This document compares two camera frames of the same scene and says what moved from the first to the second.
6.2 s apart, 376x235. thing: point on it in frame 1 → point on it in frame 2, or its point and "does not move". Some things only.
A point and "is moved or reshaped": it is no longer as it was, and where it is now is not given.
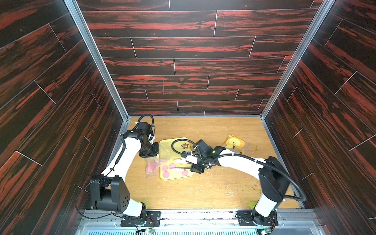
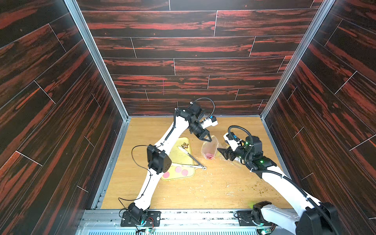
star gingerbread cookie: x=185 y=145 does not move
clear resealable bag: x=151 y=165 is moved or reshaped
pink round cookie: x=166 y=174 does not move
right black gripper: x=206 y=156 → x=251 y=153
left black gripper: x=154 y=152 → x=204 y=132
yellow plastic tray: x=173 y=166 does not move
